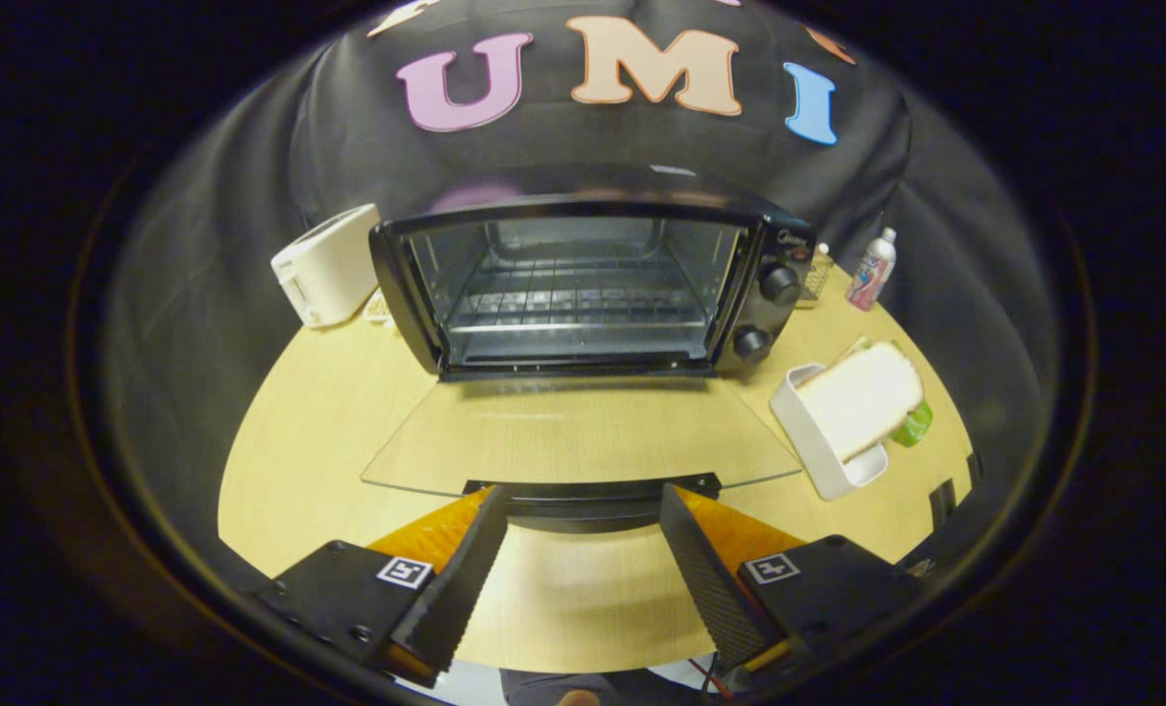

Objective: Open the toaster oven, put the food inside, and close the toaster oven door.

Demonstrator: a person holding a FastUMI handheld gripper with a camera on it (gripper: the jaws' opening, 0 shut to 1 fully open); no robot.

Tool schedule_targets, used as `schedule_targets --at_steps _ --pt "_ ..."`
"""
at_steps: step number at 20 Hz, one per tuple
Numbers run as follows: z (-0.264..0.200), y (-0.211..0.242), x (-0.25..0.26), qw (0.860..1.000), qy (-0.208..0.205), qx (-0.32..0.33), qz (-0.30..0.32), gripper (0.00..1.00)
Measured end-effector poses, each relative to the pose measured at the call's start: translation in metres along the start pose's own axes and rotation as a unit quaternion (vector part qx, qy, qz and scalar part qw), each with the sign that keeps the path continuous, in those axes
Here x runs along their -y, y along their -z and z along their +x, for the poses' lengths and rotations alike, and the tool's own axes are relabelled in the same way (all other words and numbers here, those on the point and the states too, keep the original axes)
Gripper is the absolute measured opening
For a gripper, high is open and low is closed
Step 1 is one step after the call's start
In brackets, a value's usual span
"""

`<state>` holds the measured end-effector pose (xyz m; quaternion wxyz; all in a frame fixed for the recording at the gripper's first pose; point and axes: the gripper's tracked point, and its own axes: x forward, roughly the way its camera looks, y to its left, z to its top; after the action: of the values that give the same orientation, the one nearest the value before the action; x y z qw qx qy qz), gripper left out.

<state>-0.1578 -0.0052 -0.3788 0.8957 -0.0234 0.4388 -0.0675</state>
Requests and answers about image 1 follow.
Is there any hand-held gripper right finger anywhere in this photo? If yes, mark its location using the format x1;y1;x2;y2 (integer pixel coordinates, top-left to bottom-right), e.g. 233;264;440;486
659;483;927;678

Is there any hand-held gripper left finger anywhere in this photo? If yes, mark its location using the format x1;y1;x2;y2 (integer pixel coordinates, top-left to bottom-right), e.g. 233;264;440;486
254;485;511;688

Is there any bread and lettuce sandwich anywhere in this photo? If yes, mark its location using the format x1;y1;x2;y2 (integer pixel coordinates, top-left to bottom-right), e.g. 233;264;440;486
795;337;935;465

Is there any black toaster oven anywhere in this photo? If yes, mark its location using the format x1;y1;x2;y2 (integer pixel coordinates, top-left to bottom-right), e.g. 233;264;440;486
361;165;821;535

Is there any white toaster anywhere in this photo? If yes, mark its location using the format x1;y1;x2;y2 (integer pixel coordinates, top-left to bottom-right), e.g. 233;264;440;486
270;203;384;329

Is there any white rectangular container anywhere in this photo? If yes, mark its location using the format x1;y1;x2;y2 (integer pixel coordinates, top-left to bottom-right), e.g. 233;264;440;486
770;362;890;502

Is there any clear glass jar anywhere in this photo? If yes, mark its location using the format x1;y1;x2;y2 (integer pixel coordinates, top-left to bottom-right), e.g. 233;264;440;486
796;242;833;309

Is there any pink label bottle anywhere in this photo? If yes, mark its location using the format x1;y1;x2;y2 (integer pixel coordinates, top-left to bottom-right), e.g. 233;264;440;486
845;227;899;314

